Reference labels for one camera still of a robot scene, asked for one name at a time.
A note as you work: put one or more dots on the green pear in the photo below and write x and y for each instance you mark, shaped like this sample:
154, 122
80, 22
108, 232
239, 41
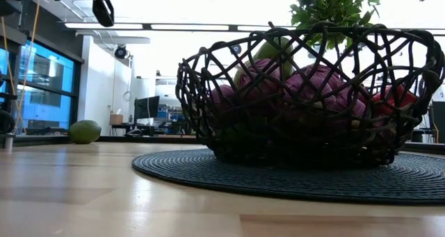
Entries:
271, 51

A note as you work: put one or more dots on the purple grape bunch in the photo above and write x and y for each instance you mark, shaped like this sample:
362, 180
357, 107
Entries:
313, 84

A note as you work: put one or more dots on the bright red chili pepper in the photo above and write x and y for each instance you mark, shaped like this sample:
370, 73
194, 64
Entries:
393, 101

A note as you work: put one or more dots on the black woven wicker basket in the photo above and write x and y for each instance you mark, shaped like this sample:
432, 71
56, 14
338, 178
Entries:
431, 77

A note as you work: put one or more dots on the long ceiling light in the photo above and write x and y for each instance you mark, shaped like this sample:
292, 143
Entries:
118, 26
189, 27

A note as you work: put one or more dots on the green plant in white pot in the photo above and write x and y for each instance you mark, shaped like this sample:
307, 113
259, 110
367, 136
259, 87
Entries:
340, 7

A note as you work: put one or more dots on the dark desktop monitor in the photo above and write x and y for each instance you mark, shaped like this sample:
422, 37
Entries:
146, 107

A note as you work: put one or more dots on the small cardboard box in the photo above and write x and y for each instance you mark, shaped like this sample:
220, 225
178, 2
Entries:
115, 119

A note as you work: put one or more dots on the large glass window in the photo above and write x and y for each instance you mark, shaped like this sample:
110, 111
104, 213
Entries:
45, 108

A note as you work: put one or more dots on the dark office desk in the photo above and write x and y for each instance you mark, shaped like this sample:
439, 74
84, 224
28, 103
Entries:
139, 127

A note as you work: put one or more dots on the black board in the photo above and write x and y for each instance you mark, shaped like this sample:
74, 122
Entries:
438, 122

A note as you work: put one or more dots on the round dark woven placemat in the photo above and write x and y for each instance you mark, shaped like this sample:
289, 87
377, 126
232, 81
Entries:
243, 183

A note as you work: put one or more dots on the round black ceiling camera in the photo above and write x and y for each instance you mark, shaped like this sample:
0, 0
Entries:
120, 52
236, 49

